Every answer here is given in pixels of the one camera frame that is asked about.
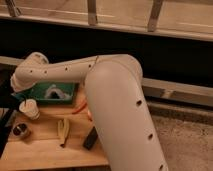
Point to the white paper cup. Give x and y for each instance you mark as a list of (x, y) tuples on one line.
[(30, 109)]

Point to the green plastic tray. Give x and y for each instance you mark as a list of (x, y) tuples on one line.
[(37, 93)]

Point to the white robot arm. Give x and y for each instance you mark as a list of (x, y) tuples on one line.
[(115, 98)]

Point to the yellow corn husk toy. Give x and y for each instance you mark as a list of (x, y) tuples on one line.
[(63, 131)]

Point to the black remote control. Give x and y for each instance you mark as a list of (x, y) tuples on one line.
[(90, 139)]

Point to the orange carrot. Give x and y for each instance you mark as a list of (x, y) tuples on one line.
[(79, 108)]

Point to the small metal cup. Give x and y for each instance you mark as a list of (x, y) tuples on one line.
[(21, 131)]

